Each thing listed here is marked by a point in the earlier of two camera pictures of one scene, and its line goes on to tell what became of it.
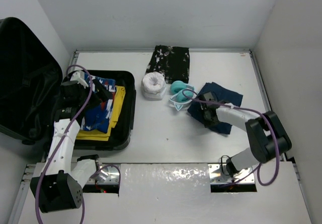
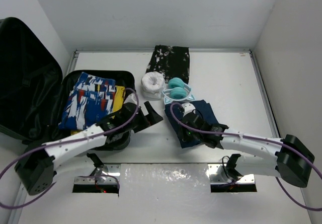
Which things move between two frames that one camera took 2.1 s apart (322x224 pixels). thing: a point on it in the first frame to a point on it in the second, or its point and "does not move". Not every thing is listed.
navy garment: (221, 95) to (202, 108)
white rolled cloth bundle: (153, 86) does not move
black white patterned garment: (173, 62) does not move
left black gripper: (102, 94) to (146, 120)
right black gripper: (211, 124) to (184, 137)
